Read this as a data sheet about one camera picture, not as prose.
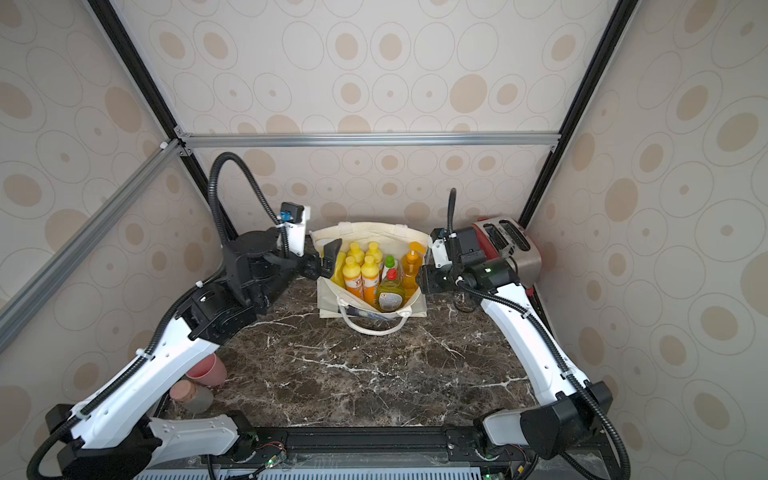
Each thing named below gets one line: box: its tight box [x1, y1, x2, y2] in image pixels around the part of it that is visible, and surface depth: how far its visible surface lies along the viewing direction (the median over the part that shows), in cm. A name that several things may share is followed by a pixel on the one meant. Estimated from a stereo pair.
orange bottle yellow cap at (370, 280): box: [361, 255, 379, 306], surface depth 89 cm
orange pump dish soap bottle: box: [401, 241, 426, 298], surface depth 88 cm
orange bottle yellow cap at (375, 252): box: [366, 241, 383, 264], surface depth 89 cm
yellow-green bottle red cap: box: [377, 268, 406, 313], surface depth 91 cm
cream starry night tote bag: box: [310, 222, 429, 335], surface depth 86 cm
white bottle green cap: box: [381, 255, 399, 280], surface depth 91 cm
